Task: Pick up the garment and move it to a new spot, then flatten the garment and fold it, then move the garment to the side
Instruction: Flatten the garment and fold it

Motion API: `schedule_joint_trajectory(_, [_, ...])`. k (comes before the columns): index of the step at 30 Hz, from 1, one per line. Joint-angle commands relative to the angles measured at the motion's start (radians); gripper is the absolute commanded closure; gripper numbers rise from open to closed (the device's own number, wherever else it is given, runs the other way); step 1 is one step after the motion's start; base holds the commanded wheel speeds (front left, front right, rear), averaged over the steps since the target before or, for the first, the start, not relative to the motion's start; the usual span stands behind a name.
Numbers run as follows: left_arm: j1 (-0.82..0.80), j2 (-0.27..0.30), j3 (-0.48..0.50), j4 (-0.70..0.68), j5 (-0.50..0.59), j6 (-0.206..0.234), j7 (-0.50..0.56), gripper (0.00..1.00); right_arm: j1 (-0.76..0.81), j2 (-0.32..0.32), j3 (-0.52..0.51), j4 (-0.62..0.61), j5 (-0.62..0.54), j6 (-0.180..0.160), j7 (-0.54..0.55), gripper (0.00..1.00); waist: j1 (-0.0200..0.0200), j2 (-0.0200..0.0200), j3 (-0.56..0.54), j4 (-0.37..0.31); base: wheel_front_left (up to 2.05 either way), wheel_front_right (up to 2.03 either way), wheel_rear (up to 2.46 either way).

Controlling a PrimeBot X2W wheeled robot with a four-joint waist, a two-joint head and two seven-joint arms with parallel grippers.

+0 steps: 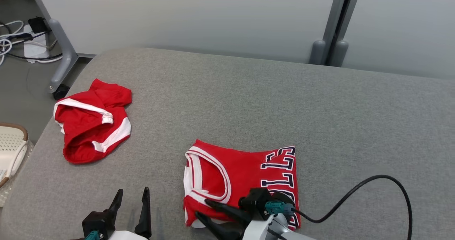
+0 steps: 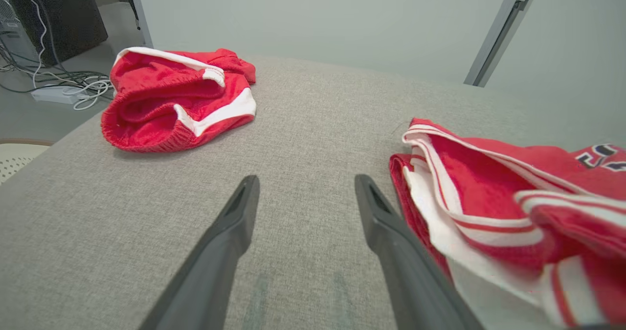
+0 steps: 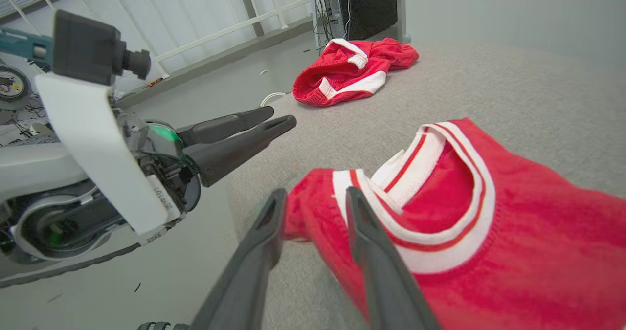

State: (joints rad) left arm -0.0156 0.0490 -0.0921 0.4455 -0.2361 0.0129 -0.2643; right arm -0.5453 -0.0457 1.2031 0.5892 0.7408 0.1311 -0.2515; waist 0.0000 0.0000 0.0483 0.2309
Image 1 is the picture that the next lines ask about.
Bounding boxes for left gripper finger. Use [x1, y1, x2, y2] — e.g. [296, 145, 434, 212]
[106, 189, 124, 220]
[134, 187, 152, 238]

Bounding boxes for cream laundry basket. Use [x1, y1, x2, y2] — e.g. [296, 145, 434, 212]
[0, 123, 30, 189]

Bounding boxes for grey metal partition post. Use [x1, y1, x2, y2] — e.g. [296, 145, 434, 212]
[326, 0, 364, 67]

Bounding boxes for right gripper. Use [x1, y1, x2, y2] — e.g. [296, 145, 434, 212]
[195, 198, 317, 240]

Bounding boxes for black caster wheel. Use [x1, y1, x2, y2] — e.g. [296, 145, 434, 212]
[53, 84, 70, 100]

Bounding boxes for white floor cable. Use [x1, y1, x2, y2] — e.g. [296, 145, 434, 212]
[0, 20, 25, 66]

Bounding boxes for red shorts with white stripe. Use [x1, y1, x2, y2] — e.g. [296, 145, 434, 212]
[53, 78, 133, 164]

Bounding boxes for black power adapter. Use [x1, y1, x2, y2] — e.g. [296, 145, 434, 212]
[28, 17, 47, 33]

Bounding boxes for black right camera cable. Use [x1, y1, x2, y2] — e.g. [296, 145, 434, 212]
[293, 175, 413, 240]

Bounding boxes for red jersey with white sleeves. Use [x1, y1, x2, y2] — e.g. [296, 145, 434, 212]
[183, 139, 301, 230]

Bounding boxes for grey metal partition leg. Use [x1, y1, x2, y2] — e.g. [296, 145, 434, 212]
[28, 0, 79, 93]

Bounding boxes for grey cylindrical post foot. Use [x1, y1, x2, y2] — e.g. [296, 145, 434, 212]
[309, 40, 327, 65]
[333, 40, 349, 67]

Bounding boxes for black floor cable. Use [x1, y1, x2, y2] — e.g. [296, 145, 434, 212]
[0, 51, 64, 62]

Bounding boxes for white power strip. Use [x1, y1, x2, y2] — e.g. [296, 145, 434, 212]
[23, 24, 50, 59]

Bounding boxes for teal right camera connector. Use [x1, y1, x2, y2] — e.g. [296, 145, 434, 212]
[265, 202, 295, 216]

